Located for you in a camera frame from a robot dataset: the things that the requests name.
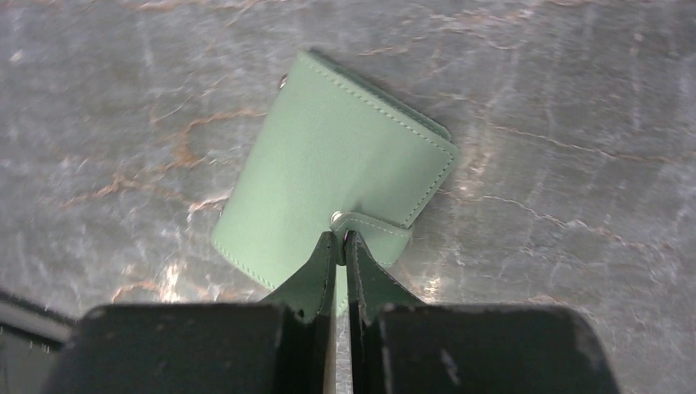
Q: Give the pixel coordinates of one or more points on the green card holder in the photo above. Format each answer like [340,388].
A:
[335,153]

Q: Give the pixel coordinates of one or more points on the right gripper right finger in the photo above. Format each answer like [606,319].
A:
[370,290]

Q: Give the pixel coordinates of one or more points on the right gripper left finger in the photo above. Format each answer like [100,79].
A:
[306,346]

